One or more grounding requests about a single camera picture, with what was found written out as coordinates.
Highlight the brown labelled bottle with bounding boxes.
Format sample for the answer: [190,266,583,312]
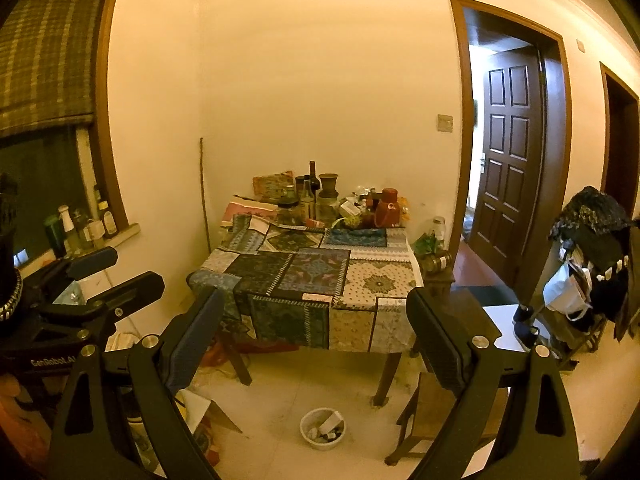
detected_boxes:
[100,200,118,238]

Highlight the small wooden side table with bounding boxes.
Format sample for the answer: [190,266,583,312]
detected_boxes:
[420,267,457,293]

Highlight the wooden clothes rack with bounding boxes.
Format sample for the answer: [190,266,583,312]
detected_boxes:
[530,240,608,371]

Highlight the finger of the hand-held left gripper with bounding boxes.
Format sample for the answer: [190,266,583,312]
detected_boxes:
[37,271,166,333]
[22,246,119,301]

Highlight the patchwork tablecloth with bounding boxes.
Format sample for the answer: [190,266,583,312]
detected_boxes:
[186,212,426,353]

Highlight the dark wine bottle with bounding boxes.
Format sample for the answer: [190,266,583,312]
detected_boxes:
[307,160,322,206]

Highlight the black garment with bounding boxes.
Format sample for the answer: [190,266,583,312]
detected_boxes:
[590,255,640,343]

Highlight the dark wooden stool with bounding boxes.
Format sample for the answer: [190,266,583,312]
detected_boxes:
[385,287,503,466]

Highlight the glass jar under vase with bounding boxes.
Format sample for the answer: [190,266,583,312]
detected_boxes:
[316,195,341,222]

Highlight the thin wooden stick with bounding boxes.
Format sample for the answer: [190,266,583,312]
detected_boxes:
[199,136,213,256]

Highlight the white plastic basket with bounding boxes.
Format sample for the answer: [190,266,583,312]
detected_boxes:
[299,407,347,449]

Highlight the dark door frame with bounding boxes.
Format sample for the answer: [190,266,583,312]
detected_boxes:
[599,62,640,196]

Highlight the dark door mat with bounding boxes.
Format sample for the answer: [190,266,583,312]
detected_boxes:
[452,285,521,307]

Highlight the orange cloth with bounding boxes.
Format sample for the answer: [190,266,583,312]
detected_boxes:
[0,375,51,466]

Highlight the white board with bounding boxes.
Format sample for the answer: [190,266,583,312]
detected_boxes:
[484,305,531,351]

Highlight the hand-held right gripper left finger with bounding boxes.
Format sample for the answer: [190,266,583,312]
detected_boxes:
[47,285,227,480]

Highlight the brown door frame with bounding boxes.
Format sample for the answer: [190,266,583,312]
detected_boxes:
[449,0,573,301]

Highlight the clear glass bottle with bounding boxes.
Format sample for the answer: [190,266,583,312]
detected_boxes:
[300,175,316,220]

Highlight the pink patterned box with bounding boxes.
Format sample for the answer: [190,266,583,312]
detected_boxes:
[222,195,278,226]

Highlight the red bag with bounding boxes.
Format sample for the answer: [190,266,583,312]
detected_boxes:
[375,187,401,228]

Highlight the brown panelled door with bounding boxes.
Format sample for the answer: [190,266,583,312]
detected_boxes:
[472,50,546,286]

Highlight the checked bamboo window blind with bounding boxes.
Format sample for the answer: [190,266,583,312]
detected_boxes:
[0,0,113,138]

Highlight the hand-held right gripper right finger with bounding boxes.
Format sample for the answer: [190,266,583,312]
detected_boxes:
[406,286,581,480]

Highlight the orange plastic bag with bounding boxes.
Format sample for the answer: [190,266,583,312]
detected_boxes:
[205,335,241,371]

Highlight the dark lidded jar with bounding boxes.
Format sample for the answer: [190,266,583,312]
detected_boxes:
[277,197,302,226]

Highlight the white capped bottle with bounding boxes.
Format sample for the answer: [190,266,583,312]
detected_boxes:
[57,205,81,256]

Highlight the green leafy plant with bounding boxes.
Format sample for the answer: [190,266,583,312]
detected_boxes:
[414,234,443,256]

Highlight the brown window frame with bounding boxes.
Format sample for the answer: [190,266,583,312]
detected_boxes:
[0,0,130,233]

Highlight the green bottle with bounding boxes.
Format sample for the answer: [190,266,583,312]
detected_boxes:
[44,215,68,258]

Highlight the open cardboard box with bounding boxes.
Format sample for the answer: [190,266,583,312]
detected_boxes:
[175,390,246,466]

